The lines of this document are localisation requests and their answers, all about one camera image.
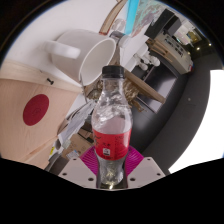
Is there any newspaper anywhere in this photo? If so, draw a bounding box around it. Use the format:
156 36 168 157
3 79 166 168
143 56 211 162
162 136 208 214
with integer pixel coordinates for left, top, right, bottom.
59 99 98 144

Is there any white cabinet with pictures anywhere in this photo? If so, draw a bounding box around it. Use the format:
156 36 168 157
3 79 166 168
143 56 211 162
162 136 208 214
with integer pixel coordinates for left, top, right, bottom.
151 29 194 75

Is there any black flat box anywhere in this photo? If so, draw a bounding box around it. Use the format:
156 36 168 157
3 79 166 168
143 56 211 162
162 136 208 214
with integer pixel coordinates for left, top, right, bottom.
144 9 176 40

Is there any clear bottle with red label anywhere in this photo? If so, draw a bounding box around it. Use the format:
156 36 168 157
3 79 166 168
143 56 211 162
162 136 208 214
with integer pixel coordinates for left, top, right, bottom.
91 65 134 187

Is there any long ceiling light strip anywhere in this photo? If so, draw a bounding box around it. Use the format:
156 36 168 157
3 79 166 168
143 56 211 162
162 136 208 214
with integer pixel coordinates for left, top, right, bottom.
168 68 224 174

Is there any white mug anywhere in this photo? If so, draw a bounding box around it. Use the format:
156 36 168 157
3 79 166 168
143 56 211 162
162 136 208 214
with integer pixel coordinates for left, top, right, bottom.
44 29 117 87

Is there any flat wooden strip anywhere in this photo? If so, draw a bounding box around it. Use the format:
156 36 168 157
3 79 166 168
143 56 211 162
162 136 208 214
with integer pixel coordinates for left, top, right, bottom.
98 0 129 36

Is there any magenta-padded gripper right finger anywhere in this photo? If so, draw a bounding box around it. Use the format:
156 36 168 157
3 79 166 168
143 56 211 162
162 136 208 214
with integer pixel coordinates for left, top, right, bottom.
123 146 167 190

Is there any flat round red coaster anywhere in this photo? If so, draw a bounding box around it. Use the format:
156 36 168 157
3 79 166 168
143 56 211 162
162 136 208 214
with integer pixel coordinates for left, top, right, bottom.
22 93 50 127

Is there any cardboard box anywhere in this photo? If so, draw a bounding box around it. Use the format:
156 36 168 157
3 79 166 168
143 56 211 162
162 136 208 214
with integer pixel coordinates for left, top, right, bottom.
61 129 96 161

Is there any small white paint jar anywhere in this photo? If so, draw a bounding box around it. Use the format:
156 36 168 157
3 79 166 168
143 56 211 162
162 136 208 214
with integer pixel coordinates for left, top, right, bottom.
109 30 132 48

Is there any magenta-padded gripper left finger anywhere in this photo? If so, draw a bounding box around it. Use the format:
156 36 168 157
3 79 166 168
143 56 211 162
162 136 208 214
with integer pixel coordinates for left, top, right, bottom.
57 146 102 190

